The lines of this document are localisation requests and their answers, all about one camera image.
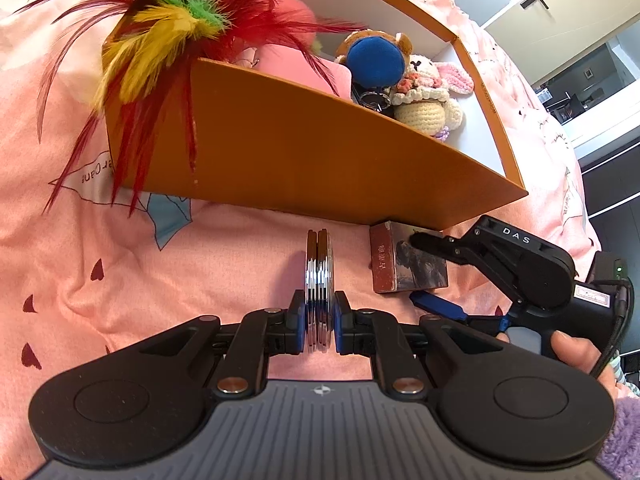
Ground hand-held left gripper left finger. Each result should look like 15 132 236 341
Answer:
120 290 307 397

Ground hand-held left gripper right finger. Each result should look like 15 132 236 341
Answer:
332 291 506 395

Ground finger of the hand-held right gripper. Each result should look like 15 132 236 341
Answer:
410 230 481 267
410 292 511 336

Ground dark patterned card box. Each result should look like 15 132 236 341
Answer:
369 221 449 293

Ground round chrome mirror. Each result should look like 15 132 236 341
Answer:
304 229 335 351

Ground orange cardboard box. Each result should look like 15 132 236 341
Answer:
100 0 530 231

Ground red feather toy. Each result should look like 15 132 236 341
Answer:
15 0 371 218

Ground person's right hand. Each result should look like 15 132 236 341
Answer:
547 331 632 402

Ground dark wardrobe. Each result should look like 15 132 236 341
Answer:
575 145 640 261

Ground crochet bunny with bouquet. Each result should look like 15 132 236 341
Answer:
390 52 476 141

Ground pink fluffy plush ball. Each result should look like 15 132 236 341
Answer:
234 42 352 100

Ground pink printed blanket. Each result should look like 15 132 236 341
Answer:
0 0 601 480

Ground white door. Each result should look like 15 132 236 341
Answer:
480 0 640 86

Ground black braided cable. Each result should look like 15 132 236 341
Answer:
590 280 636 378

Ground white door frame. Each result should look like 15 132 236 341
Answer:
570 105 640 161

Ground small plush doll keychain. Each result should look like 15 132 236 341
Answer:
334 30 413 111

